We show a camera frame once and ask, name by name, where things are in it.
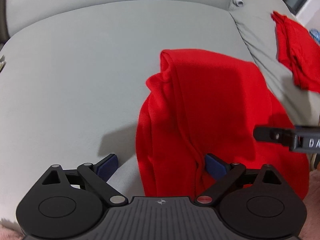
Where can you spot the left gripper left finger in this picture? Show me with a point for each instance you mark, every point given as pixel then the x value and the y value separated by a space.
pixel 95 177

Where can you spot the crumpled beige garment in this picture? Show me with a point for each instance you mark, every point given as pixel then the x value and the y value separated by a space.
pixel 2 62

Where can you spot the red sweatpants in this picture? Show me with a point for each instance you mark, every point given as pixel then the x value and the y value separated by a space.
pixel 204 102

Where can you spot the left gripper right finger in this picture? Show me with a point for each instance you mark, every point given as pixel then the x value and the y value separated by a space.
pixel 228 178

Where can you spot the light grey sofa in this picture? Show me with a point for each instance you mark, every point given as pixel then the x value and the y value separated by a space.
pixel 74 79

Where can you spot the red folded garment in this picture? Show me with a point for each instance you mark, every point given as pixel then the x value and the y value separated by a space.
pixel 297 51

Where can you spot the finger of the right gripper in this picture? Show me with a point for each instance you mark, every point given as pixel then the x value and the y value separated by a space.
pixel 281 136

